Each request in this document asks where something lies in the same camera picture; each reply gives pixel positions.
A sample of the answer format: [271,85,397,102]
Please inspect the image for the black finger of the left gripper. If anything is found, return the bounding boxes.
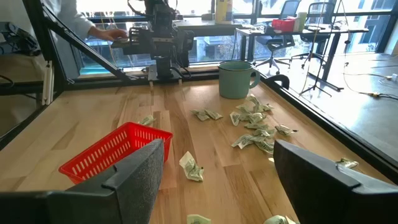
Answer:
[129,26,150,56]
[180,30,195,68]

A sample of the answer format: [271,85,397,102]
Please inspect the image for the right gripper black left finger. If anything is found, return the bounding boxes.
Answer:
[0,139,165,224]

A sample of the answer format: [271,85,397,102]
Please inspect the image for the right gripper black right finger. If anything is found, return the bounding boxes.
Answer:
[273,139,398,224]

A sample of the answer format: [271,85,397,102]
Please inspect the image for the person's hand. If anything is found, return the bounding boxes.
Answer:
[88,27,129,42]

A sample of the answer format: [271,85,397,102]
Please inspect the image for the dark grey desk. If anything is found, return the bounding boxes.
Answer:
[110,17,249,49]

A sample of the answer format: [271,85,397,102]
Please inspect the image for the red plastic slotted basket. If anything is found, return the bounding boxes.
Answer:
[58,121,174,185]

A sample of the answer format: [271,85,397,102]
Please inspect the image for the yellow wipes canister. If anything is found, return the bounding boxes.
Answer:
[215,0,233,25]

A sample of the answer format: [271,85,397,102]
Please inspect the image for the teal enamel mug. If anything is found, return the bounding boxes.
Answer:
[218,60,261,100]

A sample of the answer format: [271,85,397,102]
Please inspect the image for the person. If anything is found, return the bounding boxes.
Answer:
[42,0,96,78]

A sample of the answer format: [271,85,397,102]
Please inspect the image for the black mesh office chair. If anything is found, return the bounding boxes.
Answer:
[290,1,336,68]
[253,0,302,75]

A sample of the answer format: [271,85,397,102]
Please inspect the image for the red box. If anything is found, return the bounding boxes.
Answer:
[272,17,296,33]

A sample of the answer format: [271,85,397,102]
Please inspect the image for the black tripod stand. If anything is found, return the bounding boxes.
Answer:
[298,27,333,98]

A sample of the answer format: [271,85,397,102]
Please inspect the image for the black office desk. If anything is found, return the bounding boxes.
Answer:
[235,26,370,91]

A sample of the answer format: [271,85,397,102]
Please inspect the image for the black frame hook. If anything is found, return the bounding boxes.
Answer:
[266,73,290,91]

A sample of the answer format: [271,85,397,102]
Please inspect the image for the black aluminium table frame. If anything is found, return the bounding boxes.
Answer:
[0,0,398,186]

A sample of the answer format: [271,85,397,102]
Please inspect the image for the white frame bracket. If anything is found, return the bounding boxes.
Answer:
[42,60,54,106]

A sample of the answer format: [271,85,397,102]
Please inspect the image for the yellow extension cable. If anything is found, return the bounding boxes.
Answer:
[341,58,398,100]

